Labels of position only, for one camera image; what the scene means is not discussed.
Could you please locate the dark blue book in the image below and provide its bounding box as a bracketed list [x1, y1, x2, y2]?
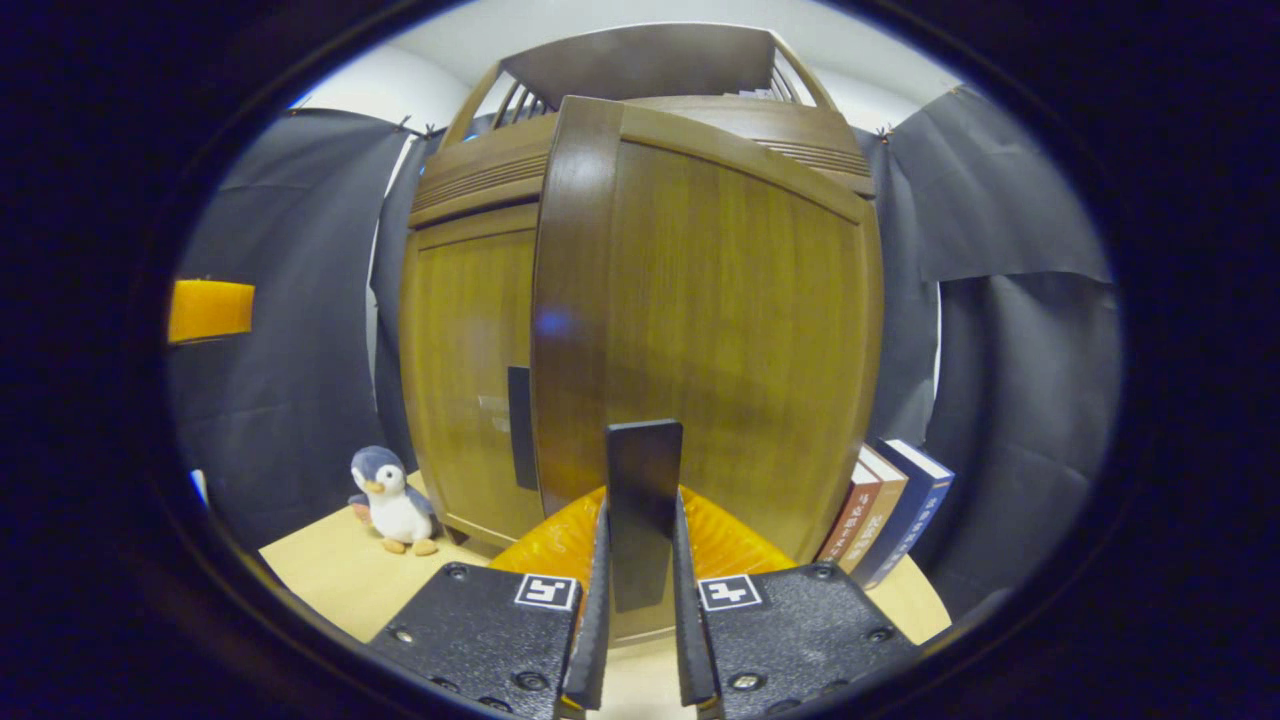
[850, 438, 956, 591]

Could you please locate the tan book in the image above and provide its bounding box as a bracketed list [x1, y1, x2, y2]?
[838, 445, 909, 576]

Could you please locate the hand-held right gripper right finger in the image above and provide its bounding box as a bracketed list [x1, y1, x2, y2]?
[670, 487, 921, 720]

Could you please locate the brown book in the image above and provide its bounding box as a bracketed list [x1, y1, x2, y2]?
[815, 462, 883, 566]

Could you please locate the wooden double-door shoe cabinet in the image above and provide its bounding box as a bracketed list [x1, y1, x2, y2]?
[400, 22, 879, 557]

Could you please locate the penguin plush toy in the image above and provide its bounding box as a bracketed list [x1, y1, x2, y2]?
[347, 445, 441, 557]

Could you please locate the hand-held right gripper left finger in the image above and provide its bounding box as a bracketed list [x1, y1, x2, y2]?
[365, 487, 613, 720]

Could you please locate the wooden shoe cabinet door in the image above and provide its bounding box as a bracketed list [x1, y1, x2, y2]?
[530, 95, 886, 641]
[400, 205, 546, 546]

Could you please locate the black door handle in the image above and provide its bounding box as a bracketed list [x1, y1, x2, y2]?
[507, 366, 539, 492]
[605, 420, 685, 613]

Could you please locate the black backdrop cloth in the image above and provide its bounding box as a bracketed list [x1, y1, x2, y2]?
[168, 85, 1123, 621]

